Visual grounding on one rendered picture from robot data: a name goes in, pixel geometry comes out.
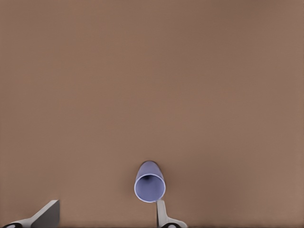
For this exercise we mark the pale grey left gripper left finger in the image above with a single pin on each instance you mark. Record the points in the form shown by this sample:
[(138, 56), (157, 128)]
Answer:
[(45, 215)]

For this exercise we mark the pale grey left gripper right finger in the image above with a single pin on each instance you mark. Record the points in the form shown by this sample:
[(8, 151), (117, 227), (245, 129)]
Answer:
[(162, 215)]

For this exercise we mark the lavender blue cup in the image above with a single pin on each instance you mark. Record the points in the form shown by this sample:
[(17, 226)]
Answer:
[(149, 184)]

